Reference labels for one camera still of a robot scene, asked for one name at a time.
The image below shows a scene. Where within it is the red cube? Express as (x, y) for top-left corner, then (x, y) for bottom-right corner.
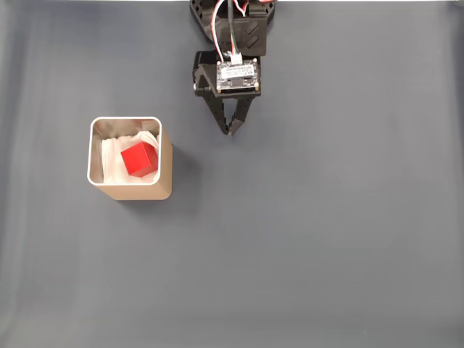
(120, 141), (160, 179)

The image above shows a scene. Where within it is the tan square metal box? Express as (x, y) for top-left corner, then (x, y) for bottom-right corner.
(86, 116), (174, 203)

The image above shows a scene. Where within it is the white tissue paper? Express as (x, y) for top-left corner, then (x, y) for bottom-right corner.
(100, 130), (162, 184)

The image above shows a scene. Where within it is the red white servo wire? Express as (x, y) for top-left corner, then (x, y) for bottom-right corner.
(210, 0), (252, 61)

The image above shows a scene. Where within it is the camera circuit board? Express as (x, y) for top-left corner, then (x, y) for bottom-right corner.
(215, 59), (262, 96)

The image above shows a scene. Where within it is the black camera cable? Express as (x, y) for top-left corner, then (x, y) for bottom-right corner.
(225, 0), (244, 67)

